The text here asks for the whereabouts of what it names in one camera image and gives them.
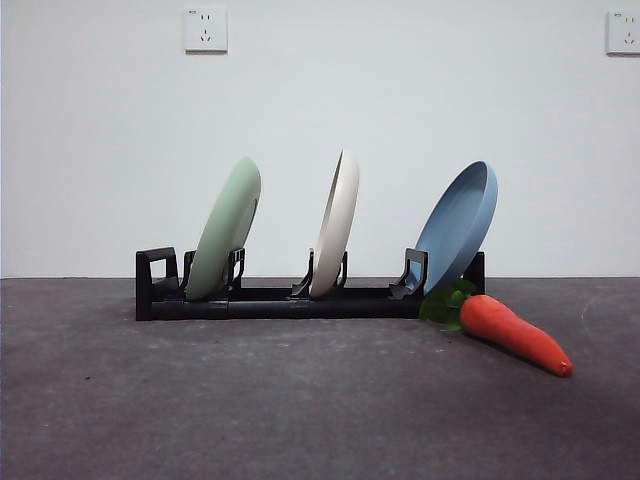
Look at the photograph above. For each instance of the black plate rack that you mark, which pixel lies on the black plate rack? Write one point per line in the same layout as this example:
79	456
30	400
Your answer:
275	309

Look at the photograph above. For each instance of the pale green plate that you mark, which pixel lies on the pale green plate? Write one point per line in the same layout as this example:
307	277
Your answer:
225	225

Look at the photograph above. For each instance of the cream white plate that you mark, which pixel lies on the cream white plate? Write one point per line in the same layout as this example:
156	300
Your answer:
336	235

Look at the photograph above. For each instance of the blue plate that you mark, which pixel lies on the blue plate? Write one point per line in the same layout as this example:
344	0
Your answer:
455	230

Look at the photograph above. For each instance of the white wall socket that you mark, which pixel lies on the white wall socket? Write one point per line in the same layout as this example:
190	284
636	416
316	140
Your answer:
206	29
624	32

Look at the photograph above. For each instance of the orange carrot with green leaves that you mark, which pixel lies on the orange carrot with green leaves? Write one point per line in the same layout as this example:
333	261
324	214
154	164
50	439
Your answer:
510	335

